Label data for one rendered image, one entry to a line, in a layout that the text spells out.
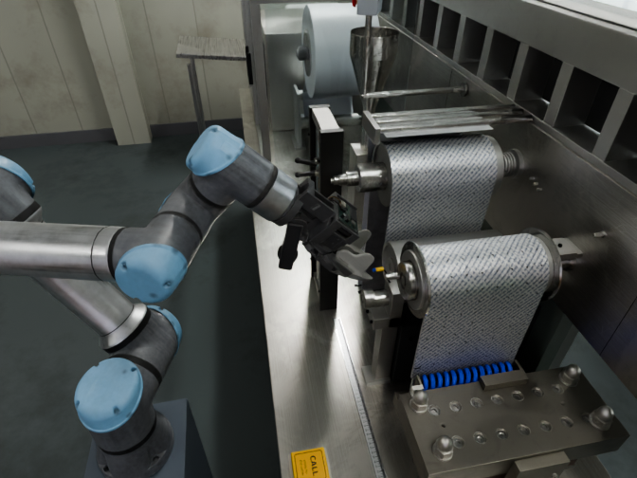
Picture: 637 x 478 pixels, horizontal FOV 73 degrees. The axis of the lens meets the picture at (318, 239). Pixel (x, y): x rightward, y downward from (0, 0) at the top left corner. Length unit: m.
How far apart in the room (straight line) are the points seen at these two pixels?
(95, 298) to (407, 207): 0.65
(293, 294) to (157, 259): 0.78
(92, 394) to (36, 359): 1.77
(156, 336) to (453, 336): 0.60
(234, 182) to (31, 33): 4.05
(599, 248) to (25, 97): 4.53
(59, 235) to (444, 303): 0.62
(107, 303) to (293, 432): 0.48
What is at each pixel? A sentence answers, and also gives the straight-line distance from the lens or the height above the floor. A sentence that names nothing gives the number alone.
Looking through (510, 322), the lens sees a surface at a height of 1.16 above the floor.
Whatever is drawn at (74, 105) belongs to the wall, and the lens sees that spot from 4.70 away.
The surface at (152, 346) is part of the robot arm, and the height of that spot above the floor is 1.11.
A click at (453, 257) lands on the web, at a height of 1.31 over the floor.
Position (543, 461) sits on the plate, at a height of 1.02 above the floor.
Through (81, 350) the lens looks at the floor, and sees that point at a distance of 2.60.
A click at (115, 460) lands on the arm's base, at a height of 0.97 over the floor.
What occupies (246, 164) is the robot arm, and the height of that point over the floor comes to 1.53.
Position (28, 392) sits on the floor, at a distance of 2.55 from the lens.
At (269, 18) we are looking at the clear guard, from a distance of 1.57.
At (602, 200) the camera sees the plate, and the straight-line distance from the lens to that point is 0.93.
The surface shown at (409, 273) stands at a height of 1.28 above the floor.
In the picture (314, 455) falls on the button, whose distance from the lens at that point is 0.99.
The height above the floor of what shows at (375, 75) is 1.42.
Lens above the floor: 1.82
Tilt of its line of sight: 38 degrees down
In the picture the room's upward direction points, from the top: straight up
